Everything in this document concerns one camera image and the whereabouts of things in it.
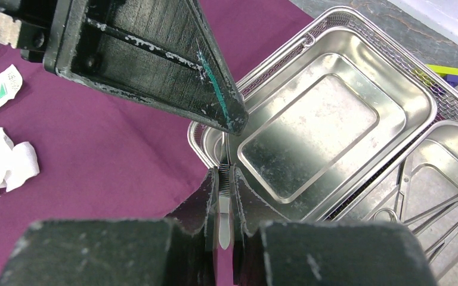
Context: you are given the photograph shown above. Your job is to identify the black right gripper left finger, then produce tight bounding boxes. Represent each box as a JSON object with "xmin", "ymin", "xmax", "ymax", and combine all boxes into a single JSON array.
[{"xmin": 0, "ymin": 168, "xmax": 218, "ymax": 285}]

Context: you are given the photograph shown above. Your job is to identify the steel pan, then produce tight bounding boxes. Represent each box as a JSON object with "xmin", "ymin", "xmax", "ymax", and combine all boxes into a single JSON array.
[
  {"xmin": 336, "ymin": 120, "xmax": 458, "ymax": 285},
  {"xmin": 200, "ymin": 27, "xmax": 437, "ymax": 220}
]

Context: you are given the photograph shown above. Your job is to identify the steel left inner pan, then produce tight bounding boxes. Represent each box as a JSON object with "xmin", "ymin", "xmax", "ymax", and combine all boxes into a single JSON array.
[{"xmin": 200, "ymin": 27, "xmax": 437, "ymax": 220}]

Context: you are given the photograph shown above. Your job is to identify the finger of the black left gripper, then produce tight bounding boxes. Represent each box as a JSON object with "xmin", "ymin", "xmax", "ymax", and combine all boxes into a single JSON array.
[{"xmin": 44, "ymin": 1, "xmax": 248, "ymax": 135}]

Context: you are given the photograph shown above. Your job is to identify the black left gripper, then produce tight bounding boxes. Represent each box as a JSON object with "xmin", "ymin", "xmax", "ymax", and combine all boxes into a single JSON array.
[{"xmin": 0, "ymin": 0, "xmax": 61, "ymax": 63}]

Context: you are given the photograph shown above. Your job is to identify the metal mesh instrument tray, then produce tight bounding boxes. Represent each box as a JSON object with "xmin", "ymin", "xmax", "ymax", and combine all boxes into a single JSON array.
[{"xmin": 187, "ymin": 5, "xmax": 458, "ymax": 286}]

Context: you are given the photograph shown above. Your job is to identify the steel surgical scissors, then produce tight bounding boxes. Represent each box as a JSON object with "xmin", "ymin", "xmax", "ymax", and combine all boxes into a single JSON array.
[{"xmin": 370, "ymin": 159, "xmax": 412, "ymax": 223}]

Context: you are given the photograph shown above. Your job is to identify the steel hemostat clamp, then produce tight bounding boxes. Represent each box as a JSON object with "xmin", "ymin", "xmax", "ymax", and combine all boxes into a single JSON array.
[{"xmin": 399, "ymin": 192, "xmax": 458, "ymax": 272}]

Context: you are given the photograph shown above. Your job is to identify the purple cloth wrap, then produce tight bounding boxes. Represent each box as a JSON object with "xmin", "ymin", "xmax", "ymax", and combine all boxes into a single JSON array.
[{"xmin": 0, "ymin": 0, "xmax": 315, "ymax": 286}]

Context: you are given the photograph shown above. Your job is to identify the steel right inner pan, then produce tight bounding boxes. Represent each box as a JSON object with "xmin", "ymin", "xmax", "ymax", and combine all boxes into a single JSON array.
[{"xmin": 336, "ymin": 120, "xmax": 458, "ymax": 285}]

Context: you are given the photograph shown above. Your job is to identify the white gauze wad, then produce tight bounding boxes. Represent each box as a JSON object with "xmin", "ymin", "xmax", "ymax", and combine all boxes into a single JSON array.
[{"xmin": 0, "ymin": 128, "xmax": 40, "ymax": 192}]

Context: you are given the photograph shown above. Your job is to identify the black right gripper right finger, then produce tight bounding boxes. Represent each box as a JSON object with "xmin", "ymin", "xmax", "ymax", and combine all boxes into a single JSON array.
[{"xmin": 233, "ymin": 167, "xmax": 437, "ymax": 285}]

